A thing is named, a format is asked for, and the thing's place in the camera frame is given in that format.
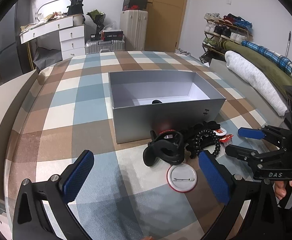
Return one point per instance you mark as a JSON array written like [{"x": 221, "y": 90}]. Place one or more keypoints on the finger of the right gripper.
[
  {"x": 263, "y": 161},
  {"x": 272, "y": 134}
]

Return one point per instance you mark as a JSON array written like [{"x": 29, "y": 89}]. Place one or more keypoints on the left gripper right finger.
[{"x": 261, "y": 220}]

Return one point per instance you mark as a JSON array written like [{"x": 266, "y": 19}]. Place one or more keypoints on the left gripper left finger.
[{"x": 30, "y": 218}]

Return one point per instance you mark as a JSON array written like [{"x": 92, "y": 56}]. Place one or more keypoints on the white round pin badge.
[{"x": 181, "y": 178}]

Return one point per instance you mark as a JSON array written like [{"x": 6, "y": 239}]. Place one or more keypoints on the black claw hair clip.
[{"x": 167, "y": 146}]

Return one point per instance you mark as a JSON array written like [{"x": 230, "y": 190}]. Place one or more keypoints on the right hand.
[{"x": 280, "y": 188}]

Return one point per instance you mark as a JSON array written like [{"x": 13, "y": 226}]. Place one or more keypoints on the white rolled blanket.
[{"x": 255, "y": 77}]

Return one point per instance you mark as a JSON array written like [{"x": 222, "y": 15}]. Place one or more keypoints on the green rolled blanket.
[{"x": 279, "y": 78}]

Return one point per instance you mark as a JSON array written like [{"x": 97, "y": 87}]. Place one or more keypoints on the blue plaid blanket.
[{"x": 282, "y": 62}]

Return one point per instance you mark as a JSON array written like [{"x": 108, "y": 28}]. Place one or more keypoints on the plaid bed sheet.
[{"x": 108, "y": 103}]

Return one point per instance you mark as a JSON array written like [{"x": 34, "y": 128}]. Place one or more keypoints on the shoe rack with shoes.
[{"x": 218, "y": 30}]

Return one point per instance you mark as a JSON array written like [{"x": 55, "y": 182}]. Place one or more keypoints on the grey cardboard box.
[{"x": 145, "y": 100}]

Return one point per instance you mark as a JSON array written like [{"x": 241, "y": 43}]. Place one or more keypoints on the wooden door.
[{"x": 164, "y": 24}]

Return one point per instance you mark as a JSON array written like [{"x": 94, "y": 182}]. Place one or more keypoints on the white upright suitcase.
[{"x": 134, "y": 24}]

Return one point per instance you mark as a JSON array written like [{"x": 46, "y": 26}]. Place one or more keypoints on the silver flat suitcase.
[{"x": 104, "y": 46}]

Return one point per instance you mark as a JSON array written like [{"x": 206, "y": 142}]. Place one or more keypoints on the white dresser desk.
[{"x": 71, "y": 31}]

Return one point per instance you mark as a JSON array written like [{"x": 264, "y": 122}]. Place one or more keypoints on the black red box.
[{"x": 107, "y": 35}]

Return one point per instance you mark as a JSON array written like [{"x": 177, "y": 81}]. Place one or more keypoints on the green flower bouquet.
[{"x": 98, "y": 18}]

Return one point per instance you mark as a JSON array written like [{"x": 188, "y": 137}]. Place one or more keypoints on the black bag on desk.
[{"x": 76, "y": 7}]

